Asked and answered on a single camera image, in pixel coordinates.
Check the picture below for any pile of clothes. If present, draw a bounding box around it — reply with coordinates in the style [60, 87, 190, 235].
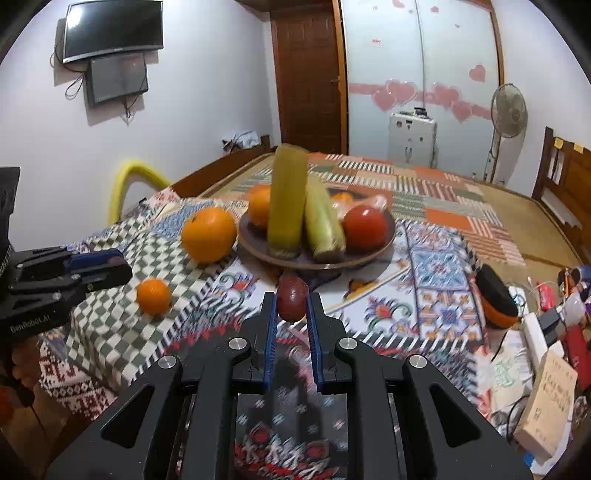
[222, 130, 265, 154]

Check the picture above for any red tomato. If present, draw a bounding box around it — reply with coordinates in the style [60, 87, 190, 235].
[342, 205, 388, 253]

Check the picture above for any dark red plum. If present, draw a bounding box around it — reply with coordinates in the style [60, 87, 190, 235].
[276, 276, 308, 323]

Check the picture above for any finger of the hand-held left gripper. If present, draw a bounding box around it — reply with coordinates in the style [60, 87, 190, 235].
[11, 247, 125, 278]
[0, 262, 134, 315]

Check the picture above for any white box appliance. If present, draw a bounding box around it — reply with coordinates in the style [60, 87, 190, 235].
[387, 111, 438, 168]

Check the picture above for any cardboard box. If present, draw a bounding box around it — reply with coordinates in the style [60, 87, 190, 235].
[513, 344, 579, 462]

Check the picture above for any yellow corn cob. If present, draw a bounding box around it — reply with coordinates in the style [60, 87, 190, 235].
[267, 144, 309, 260]

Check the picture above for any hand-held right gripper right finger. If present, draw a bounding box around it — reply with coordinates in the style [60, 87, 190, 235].
[307, 291, 532, 480]

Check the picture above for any brown wooden door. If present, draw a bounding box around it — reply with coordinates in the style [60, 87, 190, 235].
[270, 4, 348, 149]

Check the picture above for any black and orange puck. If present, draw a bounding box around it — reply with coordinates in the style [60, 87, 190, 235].
[475, 264, 520, 330]

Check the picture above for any yellow foam tube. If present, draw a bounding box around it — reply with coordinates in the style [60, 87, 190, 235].
[108, 159, 172, 223]

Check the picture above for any orange striped patchwork blanket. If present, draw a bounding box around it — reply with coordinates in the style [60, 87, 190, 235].
[231, 152, 528, 269]

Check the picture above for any small tangerine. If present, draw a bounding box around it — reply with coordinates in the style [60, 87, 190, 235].
[330, 191, 354, 219]
[136, 278, 172, 317]

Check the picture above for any white power strip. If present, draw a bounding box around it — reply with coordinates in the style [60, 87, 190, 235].
[522, 311, 562, 357]

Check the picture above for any green-yellow corn cob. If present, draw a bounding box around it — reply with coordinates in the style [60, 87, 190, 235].
[304, 174, 347, 263]

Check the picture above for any wall-mounted black television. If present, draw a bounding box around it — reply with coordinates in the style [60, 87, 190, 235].
[62, 0, 164, 64]

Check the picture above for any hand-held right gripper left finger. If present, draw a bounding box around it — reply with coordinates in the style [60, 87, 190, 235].
[46, 291, 278, 480]

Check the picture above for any standing electric fan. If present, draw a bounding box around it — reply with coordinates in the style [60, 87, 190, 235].
[485, 83, 528, 184]

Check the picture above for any wooden wardrobe with glass doors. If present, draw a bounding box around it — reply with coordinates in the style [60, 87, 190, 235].
[339, 0, 506, 158]

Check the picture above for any small black wall monitor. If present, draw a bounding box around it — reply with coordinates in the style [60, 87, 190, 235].
[87, 52, 149, 109]

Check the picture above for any checkered printed blanket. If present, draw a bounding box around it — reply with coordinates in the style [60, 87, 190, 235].
[37, 189, 492, 480]

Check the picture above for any black looped cable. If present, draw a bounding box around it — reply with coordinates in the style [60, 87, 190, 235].
[65, 73, 89, 100]

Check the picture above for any dark purple plate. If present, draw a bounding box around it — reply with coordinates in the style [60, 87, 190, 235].
[238, 203, 397, 271]

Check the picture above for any large orange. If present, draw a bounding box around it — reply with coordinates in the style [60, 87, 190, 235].
[181, 207, 238, 265]
[248, 185, 274, 230]

